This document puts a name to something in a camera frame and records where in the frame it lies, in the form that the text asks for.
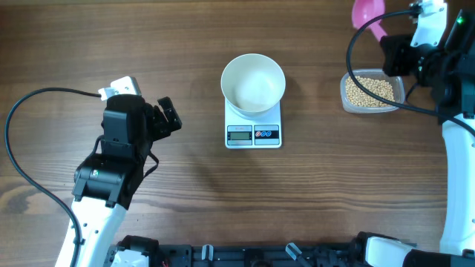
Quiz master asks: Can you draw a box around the pink plastic scoop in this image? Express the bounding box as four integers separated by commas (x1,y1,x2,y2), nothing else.
351,0,387,42

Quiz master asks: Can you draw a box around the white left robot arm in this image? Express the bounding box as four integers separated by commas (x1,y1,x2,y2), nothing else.
56,94,182,266

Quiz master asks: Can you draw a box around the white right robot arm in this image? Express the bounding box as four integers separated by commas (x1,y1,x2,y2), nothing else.
354,1,474,266

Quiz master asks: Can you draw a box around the white digital kitchen scale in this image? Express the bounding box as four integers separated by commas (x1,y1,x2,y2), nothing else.
224,100,283,149

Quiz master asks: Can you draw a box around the white bowl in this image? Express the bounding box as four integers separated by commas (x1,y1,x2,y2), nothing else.
220,53,286,117

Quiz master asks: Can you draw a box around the pile of soybeans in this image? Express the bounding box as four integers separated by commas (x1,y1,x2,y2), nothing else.
345,75,396,108

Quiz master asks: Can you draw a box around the clear plastic container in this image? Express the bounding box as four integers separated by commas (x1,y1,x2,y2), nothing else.
340,69,405,113

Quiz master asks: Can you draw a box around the black right camera cable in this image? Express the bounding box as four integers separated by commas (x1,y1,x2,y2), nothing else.
345,9,475,136

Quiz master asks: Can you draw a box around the black camera cable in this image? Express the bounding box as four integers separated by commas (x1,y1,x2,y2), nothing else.
4,87,103,267
345,9,475,136

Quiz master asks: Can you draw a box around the black left camera cable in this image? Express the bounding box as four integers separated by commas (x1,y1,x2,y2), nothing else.
4,87,103,267

